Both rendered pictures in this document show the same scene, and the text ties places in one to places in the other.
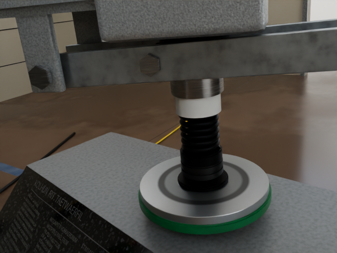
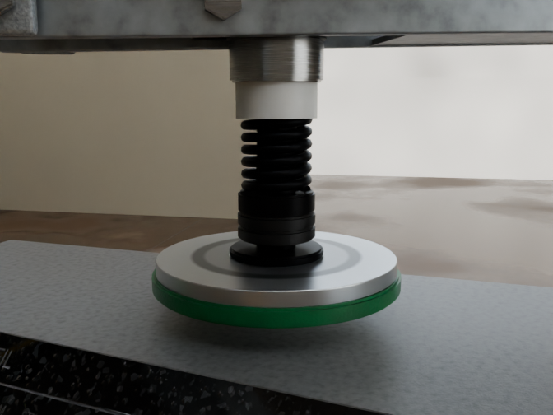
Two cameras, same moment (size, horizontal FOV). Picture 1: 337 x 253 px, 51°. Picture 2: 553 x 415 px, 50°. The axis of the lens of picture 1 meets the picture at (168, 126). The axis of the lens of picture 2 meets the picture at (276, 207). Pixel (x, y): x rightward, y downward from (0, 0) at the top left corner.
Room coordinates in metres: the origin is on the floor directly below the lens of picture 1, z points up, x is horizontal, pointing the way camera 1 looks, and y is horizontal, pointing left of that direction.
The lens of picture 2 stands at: (0.05, 0.17, 1.06)
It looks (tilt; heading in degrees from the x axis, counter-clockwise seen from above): 10 degrees down; 335
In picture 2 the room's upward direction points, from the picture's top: straight up
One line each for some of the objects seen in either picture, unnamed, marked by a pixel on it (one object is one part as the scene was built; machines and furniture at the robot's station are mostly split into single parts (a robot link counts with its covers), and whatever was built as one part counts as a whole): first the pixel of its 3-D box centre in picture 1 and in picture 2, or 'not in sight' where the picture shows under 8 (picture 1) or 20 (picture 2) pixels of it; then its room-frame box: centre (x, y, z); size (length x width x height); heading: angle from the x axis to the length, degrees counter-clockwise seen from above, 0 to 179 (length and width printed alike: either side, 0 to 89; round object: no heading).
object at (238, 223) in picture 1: (203, 184); (276, 264); (0.52, -0.05, 0.91); 0.22 x 0.22 x 0.04
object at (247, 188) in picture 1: (203, 182); (276, 260); (0.52, -0.05, 0.92); 0.21 x 0.21 x 0.01
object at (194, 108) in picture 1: (197, 99); (276, 97); (0.52, -0.05, 1.06); 0.07 x 0.07 x 0.04
